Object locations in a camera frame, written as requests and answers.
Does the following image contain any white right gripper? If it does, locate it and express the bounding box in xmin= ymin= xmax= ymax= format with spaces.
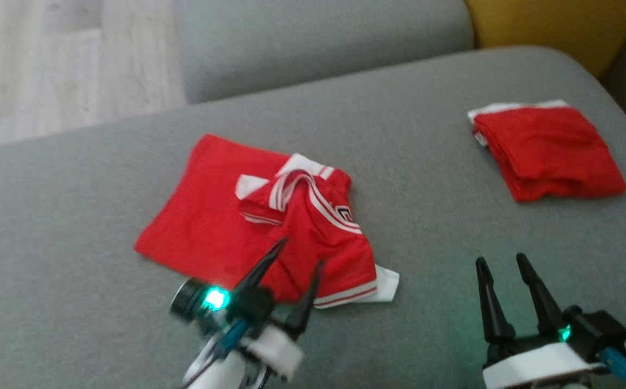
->
xmin=476 ymin=253 xmax=605 ymax=389

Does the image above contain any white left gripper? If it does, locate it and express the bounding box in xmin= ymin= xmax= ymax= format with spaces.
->
xmin=234 ymin=239 xmax=322 ymax=380

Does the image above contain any red jersey with white trim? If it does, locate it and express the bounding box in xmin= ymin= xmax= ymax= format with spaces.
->
xmin=133 ymin=133 xmax=400 ymax=310

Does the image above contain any folded red garment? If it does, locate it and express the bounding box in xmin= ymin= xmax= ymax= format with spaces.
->
xmin=467 ymin=99 xmax=626 ymax=203

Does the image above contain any large grey sofa ottoman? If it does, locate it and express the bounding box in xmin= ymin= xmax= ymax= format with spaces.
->
xmin=0 ymin=46 xmax=626 ymax=389

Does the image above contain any long grey sofa seat cushion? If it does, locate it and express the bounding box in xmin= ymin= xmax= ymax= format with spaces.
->
xmin=175 ymin=0 xmax=476 ymax=104

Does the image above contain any wide yellow sofa backrest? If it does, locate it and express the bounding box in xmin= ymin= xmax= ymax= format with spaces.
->
xmin=464 ymin=0 xmax=626 ymax=77

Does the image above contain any black left camera cable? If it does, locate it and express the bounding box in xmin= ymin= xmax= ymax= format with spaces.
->
xmin=182 ymin=319 xmax=250 ymax=389

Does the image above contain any blue-plug right camera cable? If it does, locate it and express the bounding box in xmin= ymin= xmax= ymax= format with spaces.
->
xmin=596 ymin=346 xmax=626 ymax=389

